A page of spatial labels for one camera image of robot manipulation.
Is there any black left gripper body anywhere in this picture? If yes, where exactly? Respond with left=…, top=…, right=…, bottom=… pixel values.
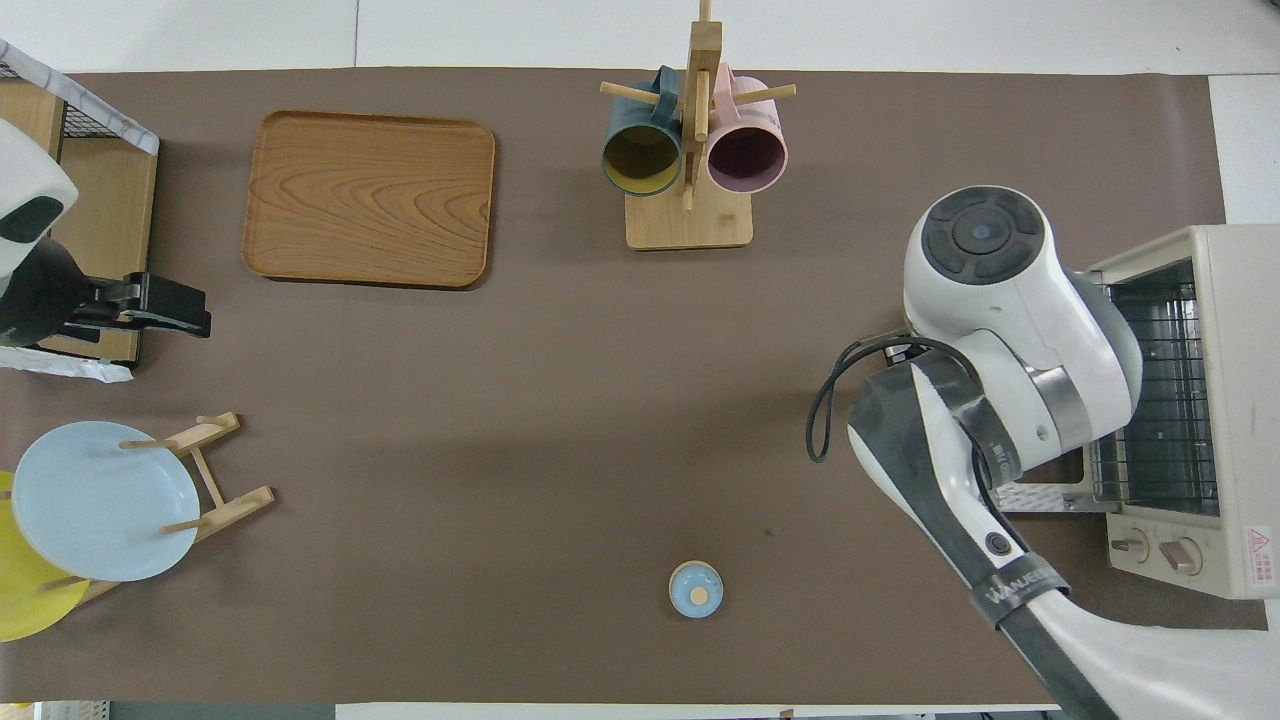
left=0, top=238, right=126, bottom=347

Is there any dark blue mug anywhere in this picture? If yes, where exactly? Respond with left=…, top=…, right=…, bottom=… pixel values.
left=600, top=66, right=685, bottom=198

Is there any brown table mat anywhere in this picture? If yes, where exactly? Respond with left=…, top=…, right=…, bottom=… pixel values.
left=0, top=68, right=1277, bottom=706

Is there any black wire basket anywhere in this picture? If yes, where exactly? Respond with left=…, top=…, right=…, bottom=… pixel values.
left=0, top=60, right=136, bottom=151

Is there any wooden mug tree stand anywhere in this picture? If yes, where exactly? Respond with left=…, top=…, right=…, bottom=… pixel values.
left=600, top=0, right=798, bottom=251

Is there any wooden tray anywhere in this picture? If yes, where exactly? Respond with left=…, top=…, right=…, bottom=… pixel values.
left=241, top=110, right=497, bottom=291

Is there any wooden plate rack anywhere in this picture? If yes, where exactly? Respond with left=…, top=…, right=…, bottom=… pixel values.
left=38, top=411, right=276, bottom=606

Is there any wooden step shelf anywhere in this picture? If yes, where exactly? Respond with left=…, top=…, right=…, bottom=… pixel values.
left=0, top=80, right=159, bottom=363

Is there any yellow plate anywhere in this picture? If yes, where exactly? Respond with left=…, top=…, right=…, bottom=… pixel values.
left=0, top=471, right=91, bottom=643

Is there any wooden shelf box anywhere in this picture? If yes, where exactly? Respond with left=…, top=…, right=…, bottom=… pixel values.
left=0, top=40, right=161, bottom=384

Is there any pink mug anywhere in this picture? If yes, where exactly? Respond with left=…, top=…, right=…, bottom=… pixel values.
left=705, top=63, right=790, bottom=196

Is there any white toaster oven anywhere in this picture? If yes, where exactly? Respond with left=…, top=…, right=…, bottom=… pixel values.
left=995, top=224, right=1280, bottom=601

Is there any light blue plate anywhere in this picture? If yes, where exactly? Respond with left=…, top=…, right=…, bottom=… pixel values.
left=11, top=420, right=201, bottom=583

